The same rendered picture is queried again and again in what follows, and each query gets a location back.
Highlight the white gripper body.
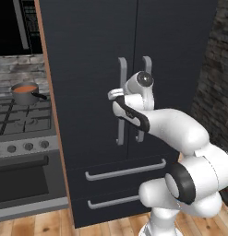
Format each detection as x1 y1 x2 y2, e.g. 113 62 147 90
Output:
107 88 126 101

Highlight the dark fridge left door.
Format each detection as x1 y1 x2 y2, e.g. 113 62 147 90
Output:
38 0 138 171

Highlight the dark fridge door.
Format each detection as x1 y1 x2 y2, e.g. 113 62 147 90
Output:
126 0 219 161
38 0 138 171

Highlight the wooden fridge side panel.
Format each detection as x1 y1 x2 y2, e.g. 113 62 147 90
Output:
33 0 75 229

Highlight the dark fridge drawer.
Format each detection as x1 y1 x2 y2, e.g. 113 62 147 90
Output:
64 150 182 201
70 190 154 229

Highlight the dark fridge right door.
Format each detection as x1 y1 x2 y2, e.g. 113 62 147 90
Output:
126 0 219 161

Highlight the grey stove knob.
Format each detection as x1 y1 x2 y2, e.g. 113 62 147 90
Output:
23 142 34 152
39 139 50 149
6 145 18 154

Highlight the grey saucepan with orange marinade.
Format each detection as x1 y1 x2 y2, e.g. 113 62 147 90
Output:
10 81 48 106

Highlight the grey stove with black hob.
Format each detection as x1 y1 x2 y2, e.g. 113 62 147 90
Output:
0 93 70 223

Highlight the dark fridge bottom drawer front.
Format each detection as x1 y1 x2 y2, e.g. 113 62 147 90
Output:
70 190 154 229

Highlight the black microwave oven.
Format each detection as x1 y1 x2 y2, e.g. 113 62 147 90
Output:
0 0 43 57

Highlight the dark oven door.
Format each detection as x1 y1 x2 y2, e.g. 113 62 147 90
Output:
0 149 69 214

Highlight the grey left fridge door handle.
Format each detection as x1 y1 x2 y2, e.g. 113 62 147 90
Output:
115 56 129 147

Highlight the grey fridge door handle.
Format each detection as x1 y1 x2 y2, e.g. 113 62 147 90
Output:
115 56 129 147
135 55 153 143

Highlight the grey right fridge door handle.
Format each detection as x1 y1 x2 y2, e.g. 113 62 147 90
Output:
135 55 153 143

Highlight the long grey drawer handle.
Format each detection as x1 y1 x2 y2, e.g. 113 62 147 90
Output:
84 158 167 182

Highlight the short grey drawer handle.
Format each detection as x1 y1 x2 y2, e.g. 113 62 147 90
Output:
87 195 141 211

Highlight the grey microwave door handle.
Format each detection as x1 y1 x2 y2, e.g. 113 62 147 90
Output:
12 0 30 51

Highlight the black oven door handle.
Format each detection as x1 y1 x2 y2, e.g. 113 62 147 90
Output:
0 155 50 173

